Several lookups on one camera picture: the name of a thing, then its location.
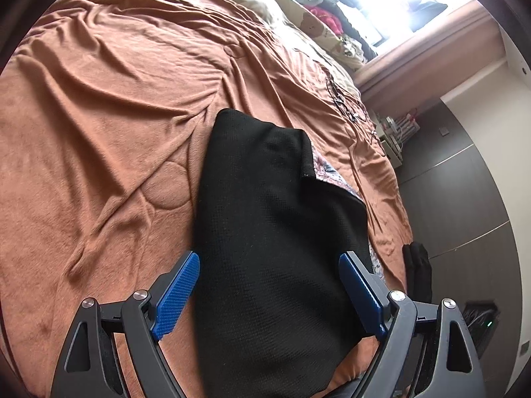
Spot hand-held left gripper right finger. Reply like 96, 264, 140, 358
338, 251, 486, 398

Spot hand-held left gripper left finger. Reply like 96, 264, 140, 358
50, 251, 201, 398

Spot black pants with printed lining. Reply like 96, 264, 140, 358
192, 108, 388, 396

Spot dark cloth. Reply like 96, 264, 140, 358
402, 240, 434, 305

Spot black box with green light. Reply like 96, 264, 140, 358
461, 302, 498, 355

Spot grey wardrobe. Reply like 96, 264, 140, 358
390, 99, 527, 382

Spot white nightstand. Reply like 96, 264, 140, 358
373, 110, 417, 168

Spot orange-brown blanket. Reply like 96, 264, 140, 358
0, 0, 413, 398

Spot pink curtain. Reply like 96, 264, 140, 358
357, 0, 500, 98

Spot red cloth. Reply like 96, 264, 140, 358
307, 3, 346, 36

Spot beige pillow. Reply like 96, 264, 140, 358
164, 0, 361, 92

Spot black cables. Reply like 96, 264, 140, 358
321, 45, 393, 158

